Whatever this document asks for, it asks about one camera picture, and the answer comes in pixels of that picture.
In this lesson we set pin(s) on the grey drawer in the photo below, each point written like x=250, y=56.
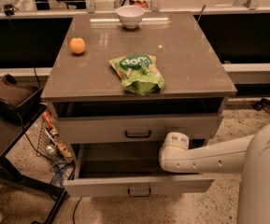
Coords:
x=136, y=128
x=128, y=169

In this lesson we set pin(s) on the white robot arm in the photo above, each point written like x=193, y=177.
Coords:
x=249, y=156

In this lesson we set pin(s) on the grey drawer cabinet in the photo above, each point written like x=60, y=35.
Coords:
x=86, y=86

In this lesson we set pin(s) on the green chip bag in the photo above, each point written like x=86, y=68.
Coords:
x=138, y=73

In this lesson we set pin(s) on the orange fruit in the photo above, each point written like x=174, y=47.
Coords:
x=77, y=45

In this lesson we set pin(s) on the white bowl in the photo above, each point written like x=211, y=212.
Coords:
x=130, y=16

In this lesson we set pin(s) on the brown padded case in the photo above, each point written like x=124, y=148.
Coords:
x=17, y=100

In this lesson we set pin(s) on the black side table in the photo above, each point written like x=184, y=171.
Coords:
x=10, y=134

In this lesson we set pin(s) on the black power adapter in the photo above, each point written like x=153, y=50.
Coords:
x=9, y=10

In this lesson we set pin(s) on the wire basket with snacks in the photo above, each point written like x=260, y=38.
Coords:
x=50, y=145

